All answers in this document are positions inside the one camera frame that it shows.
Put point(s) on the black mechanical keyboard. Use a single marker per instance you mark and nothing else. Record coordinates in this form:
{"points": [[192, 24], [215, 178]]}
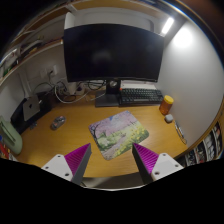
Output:
{"points": [[140, 96]]}

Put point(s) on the silver mini desktop computer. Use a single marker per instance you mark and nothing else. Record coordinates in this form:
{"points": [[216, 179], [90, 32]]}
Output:
{"points": [[31, 107]]}

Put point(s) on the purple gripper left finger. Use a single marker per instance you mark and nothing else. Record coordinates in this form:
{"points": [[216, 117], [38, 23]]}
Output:
{"points": [[72, 166]]}

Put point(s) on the grey computer mouse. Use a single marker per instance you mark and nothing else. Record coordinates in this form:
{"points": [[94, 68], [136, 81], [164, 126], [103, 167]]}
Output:
{"points": [[58, 122]]}

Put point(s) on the black box under computer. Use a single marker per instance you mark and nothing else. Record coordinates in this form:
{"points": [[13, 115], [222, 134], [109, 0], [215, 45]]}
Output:
{"points": [[17, 119]]}

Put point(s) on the black monitor stand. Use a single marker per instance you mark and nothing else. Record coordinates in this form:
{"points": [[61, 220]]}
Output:
{"points": [[110, 96]]}

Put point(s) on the white wall power socket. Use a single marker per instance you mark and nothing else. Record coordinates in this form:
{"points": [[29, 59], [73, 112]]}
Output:
{"points": [[50, 71]]}

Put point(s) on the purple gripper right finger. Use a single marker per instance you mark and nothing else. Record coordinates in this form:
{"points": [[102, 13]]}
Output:
{"points": [[153, 166]]}

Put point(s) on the white ceiling light bar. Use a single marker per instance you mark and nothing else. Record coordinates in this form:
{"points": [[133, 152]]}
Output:
{"points": [[167, 26]]}

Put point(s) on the green plastic container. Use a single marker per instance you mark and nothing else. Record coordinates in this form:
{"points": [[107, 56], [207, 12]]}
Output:
{"points": [[11, 137]]}

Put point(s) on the white earbuds case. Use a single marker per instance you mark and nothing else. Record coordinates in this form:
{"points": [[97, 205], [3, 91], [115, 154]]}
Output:
{"points": [[168, 118]]}

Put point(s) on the bookshelf with items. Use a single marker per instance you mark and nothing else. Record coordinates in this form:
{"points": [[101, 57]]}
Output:
{"points": [[209, 149]]}

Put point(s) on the black computer monitor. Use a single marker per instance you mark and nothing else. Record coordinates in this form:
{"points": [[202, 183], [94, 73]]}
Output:
{"points": [[112, 51]]}

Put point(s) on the orange pill bottle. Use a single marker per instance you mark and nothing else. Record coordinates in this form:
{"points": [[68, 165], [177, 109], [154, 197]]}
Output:
{"points": [[166, 104]]}

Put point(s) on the floral landscape mouse pad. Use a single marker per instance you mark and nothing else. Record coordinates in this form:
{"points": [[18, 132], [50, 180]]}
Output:
{"points": [[116, 134]]}

